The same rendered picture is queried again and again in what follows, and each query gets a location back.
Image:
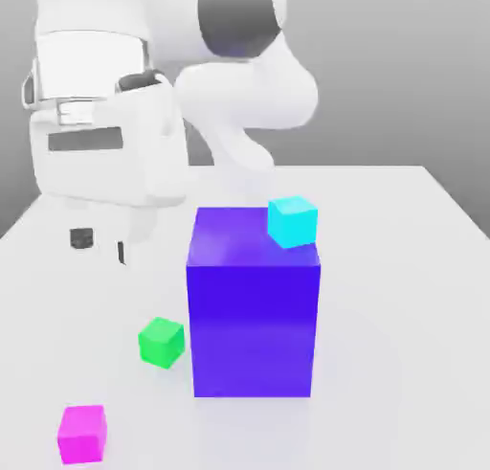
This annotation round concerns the small magenta cube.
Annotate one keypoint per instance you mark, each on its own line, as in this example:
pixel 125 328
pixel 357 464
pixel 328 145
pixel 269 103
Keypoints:
pixel 81 435

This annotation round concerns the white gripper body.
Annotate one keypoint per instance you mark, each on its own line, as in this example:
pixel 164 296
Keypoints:
pixel 107 171

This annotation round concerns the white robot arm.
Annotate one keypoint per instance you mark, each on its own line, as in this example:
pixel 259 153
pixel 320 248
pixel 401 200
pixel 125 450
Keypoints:
pixel 245 94

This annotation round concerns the small green cube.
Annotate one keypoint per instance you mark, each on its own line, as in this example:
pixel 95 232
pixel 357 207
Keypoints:
pixel 160 343

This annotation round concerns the small cyan cube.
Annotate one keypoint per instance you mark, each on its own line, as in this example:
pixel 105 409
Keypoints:
pixel 293 221

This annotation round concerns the large purple box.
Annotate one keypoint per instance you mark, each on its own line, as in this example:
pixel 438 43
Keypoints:
pixel 252 324

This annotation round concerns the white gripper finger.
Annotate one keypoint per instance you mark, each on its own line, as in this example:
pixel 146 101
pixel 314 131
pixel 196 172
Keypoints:
pixel 81 238
pixel 139 225

